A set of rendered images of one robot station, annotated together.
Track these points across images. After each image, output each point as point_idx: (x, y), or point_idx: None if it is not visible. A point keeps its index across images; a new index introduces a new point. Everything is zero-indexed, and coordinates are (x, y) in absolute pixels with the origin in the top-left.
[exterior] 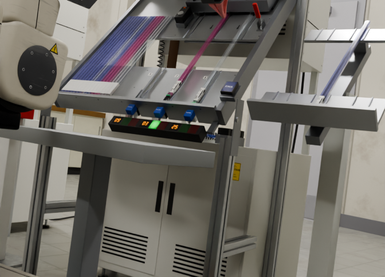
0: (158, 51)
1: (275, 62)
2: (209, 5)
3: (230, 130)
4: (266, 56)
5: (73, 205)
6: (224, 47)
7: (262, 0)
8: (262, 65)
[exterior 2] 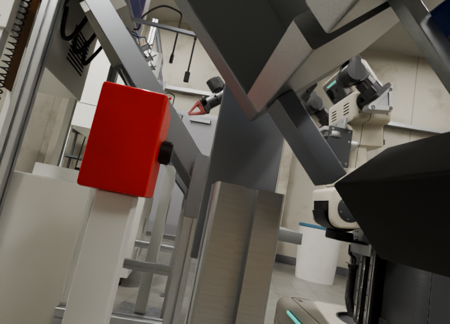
0: (8, 23)
1: (52, 88)
2: (204, 112)
3: None
4: (70, 90)
5: None
6: (56, 64)
7: None
8: (17, 74)
